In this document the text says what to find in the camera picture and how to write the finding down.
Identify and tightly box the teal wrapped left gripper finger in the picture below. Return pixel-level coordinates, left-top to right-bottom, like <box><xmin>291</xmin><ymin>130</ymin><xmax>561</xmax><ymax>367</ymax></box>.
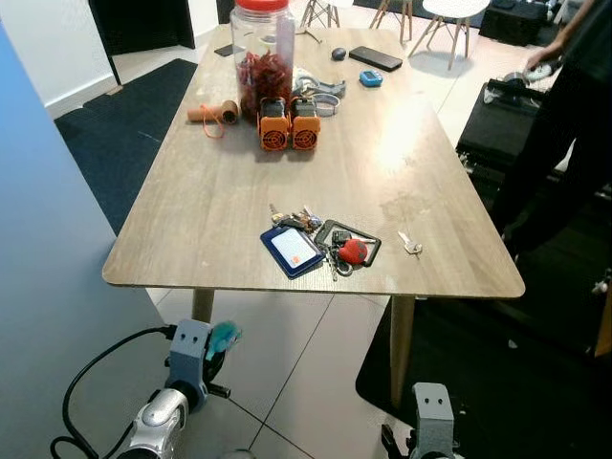
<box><xmin>205</xmin><ymin>320</ymin><xmax>244</xmax><ymax>363</ymax></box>

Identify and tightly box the bunch of keys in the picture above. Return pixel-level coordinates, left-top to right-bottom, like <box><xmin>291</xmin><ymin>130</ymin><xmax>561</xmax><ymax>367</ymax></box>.
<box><xmin>268</xmin><ymin>203</ymin><xmax>325</xmax><ymax>234</ymax></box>

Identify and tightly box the blue card holder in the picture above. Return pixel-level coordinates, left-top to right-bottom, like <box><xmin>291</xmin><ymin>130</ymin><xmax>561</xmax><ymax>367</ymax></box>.
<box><xmin>260</xmin><ymin>225</ymin><xmax>327</xmax><ymax>280</ymax></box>

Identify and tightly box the black floor mat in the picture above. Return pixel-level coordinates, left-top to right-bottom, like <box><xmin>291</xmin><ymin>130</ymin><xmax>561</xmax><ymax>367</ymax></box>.
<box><xmin>355</xmin><ymin>287</ymin><xmax>612</xmax><ymax>459</ymax></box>

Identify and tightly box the light wooden table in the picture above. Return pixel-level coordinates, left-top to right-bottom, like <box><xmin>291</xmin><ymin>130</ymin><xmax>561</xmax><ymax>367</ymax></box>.
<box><xmin>102</xmin><ymin>26</ymin><xmax>526</xmax><ymax>408</ymax></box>

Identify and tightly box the single silver key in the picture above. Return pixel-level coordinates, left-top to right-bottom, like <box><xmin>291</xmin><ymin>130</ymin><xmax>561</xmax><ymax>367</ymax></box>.
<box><xmin>397</xmin><ymin>229</ymin><xmax>425</xmax><ymax>257</ymax></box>

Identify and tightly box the dark carpet mat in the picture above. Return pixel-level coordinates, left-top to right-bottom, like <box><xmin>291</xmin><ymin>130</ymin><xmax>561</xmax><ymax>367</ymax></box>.
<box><xmin>54</xmin><ymin>58</ymin><xmax>198</xmax><ymax>236</ymax></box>

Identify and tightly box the clear tape roll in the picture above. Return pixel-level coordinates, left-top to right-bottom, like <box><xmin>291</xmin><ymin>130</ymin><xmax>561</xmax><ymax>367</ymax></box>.
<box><xmin>311</xmin><ymin>93</ymin><xmax>341</xmax><ymax>119</ymax></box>

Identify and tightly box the grey tape dispenser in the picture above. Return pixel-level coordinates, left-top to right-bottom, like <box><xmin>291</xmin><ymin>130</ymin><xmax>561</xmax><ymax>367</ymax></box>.
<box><xmin>294</xmin><ymin>67</ymin><xmax>348</xmax><ymax>101</ymax></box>

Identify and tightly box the clear jar with red lid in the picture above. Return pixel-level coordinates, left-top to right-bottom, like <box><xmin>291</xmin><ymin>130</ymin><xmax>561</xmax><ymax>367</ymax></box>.
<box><xmin>230</xmin><ymin>0</ymin><xmax>296</xmax><ymax>124</ymax></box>

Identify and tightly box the black smartphone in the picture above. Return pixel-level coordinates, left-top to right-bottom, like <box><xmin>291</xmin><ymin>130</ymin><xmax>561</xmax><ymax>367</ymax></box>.
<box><xmin>348</xmin><ymin>45</ymin><xmax>404</xmax><ymax>74</ymax></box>

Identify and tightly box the black cabinet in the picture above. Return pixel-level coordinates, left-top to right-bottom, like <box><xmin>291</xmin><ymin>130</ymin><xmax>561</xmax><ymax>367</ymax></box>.
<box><xmin>88</xmin><ymin>0</ymin><xmax>198</xmax><ymax>60</ymax></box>

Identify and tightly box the black equipment case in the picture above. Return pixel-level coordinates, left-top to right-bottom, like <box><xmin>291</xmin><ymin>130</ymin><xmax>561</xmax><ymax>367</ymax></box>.
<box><xmin>456</xmin><ymin>80</ymin><xmax>548</xmax><ymax>175</ymax></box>

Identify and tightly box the person in black clothes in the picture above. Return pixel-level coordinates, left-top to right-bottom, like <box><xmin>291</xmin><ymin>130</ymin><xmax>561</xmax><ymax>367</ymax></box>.
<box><xmin>488</xmin><ymin>0</ymin><xmax>612</xmax><ymax>261</ymax></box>

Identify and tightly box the silver round object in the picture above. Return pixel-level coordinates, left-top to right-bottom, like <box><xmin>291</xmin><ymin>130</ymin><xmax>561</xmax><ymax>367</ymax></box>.
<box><xmin>520</xmin><ymin>62</ymin><xmax>557</xmax><ymax>86</ymax></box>

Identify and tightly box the white chair with wooden legs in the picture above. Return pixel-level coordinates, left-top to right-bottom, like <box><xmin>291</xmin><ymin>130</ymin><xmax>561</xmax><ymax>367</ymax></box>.
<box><xmin>409</xmin><ymin>0</ymin><xmax>492</xmax><ymax>72</ymax></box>

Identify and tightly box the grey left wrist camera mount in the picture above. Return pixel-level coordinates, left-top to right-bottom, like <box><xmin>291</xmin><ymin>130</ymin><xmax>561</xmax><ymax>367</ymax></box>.
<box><xmin>166</xmin><ymin>317</ymin><xmax>214</xmax><ymax>410</ymax></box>

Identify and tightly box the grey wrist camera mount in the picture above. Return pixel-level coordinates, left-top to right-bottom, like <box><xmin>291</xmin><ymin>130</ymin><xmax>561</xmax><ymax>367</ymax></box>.
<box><xmin>412</xmin><ymin>382</ymin><xmax>457</xmax><ymax>459</ymax></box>
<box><xmin>166</xmin><ymin>317</ymin><xmax>214</xmax><ymax>410</ymax></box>

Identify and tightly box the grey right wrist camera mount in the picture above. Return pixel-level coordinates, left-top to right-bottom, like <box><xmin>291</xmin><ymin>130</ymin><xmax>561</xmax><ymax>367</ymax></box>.
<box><xmin>412</xmin><ymin>382</ymin><xmax>457</xmax><ymax>459</ymax></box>

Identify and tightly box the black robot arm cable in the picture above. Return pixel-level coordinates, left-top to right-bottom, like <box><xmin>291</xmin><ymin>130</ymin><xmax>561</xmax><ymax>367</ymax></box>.
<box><xmin>49</xmin><ymin>324</ymin><xmax>180</xmax><ymax>459</ymax></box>

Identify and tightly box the red ball keychain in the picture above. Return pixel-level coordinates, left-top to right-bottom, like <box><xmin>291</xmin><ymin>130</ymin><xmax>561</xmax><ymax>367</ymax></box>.
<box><xmin>339</xmin><ymin>238</ymin><xmax>370</xmax><ymax>267</ymax></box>

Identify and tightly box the black card frame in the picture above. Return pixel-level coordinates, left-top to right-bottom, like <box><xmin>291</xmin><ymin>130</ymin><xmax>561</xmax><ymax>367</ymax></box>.
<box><xmin>315</xmin><ymin>219</ymin><xmax>383</xmax><ymax>270</ymax></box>

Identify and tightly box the cardboard roll with orange string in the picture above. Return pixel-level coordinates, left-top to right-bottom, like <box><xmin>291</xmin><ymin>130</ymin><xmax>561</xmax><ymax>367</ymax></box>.
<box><xmin>186</xmin><ymin>99</ymin><xmax>241</xmax><ymax>140</ymax></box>

